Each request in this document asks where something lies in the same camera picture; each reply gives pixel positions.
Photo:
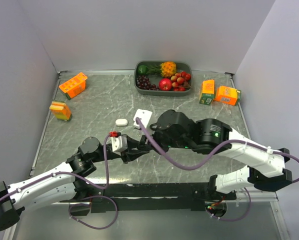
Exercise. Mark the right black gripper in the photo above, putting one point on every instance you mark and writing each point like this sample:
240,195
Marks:
155,129

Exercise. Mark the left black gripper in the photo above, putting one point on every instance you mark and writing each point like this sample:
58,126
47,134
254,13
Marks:
132,153

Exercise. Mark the white earbud charging case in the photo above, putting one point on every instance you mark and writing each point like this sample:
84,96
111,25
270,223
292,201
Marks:
121,122

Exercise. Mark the black earbud charging case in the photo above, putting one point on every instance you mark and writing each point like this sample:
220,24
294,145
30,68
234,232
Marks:
144,144

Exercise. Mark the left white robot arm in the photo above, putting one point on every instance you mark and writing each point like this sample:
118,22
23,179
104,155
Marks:
67,181

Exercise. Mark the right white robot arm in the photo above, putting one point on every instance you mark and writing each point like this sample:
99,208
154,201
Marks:
264,168

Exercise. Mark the red apple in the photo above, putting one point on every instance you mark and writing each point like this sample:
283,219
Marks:
165,84

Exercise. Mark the red lychee bunch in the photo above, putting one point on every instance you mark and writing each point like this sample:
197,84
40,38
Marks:
181,81

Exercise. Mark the green yellow carton right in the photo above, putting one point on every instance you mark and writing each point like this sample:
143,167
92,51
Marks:
207,92

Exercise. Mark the dark grape bunch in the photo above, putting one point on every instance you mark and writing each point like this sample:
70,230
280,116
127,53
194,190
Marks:
143,83

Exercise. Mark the orange pineapple toy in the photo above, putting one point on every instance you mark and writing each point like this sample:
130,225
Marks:
166,69

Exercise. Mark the orange carton far right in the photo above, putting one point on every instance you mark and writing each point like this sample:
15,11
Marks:
228,95

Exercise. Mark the grey fruit tray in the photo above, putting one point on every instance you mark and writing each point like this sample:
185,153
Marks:
156,78

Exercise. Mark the green lime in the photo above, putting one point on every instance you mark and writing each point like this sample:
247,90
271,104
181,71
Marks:
142,69

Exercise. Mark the yellow orange carton left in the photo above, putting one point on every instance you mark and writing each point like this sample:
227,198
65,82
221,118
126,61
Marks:
61,111

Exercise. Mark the orange juice carton far left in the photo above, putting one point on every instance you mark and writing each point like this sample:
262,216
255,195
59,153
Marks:
74,86

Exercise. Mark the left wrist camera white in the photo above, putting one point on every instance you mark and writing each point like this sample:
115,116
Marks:
118,142

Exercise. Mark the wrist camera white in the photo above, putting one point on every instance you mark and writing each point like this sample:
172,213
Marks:
146,117
118,142

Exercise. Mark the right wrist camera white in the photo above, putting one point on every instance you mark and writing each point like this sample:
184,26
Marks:
146,117

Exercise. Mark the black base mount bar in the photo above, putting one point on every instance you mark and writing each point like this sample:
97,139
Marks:
151,196

